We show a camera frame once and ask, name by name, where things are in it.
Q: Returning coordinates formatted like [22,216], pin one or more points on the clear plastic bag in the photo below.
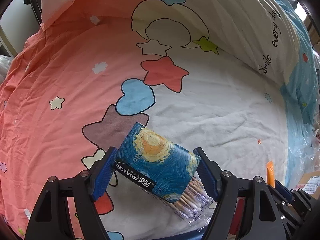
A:
[302,148]

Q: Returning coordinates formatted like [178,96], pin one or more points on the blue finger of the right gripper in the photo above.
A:
[287,194]

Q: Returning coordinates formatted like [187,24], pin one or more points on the brown cardboard box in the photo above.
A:
[310,183]

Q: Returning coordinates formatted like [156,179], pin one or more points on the cotton swab bag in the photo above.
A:
[194,207]

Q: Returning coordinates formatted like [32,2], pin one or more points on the orange tube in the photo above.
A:
[270,173]

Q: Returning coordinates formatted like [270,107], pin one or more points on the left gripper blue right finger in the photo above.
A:
[245,208]

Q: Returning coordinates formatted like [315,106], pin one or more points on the starry night tissue pack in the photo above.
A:
[156,164]

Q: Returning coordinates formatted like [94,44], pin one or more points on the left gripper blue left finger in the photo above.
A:
[50,218]

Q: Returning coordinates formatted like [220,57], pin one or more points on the star patterned bed sheet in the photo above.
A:
[85,78]

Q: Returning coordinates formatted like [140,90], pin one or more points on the star patterned pillow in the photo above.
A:
[267,35]

